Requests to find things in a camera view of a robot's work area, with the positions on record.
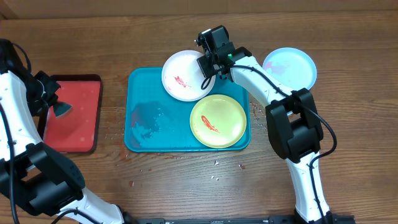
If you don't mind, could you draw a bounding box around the dark green sponge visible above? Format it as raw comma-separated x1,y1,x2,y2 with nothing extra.
53,101,72,118

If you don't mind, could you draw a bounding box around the white plate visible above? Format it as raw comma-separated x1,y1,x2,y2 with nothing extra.
162,50,215,101

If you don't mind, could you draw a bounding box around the light blue plate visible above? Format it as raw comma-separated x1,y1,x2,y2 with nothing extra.
262,47,317,90

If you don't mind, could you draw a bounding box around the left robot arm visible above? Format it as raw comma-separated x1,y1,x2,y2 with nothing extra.
1,39,138,224

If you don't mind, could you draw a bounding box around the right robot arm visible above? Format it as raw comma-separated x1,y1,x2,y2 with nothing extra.
195,26,333,223

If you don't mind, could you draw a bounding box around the dark tray with red liquid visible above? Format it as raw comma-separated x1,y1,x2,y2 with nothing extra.
37,74,103,154

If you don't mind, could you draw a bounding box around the teal plastic serving tray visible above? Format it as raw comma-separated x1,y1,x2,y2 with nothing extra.
124,65,252,153

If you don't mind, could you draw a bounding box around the yellow-green plate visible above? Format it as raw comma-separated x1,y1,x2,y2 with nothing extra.
190,95,248,149

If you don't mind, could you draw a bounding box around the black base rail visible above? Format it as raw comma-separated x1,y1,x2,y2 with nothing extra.
137,214,356,224

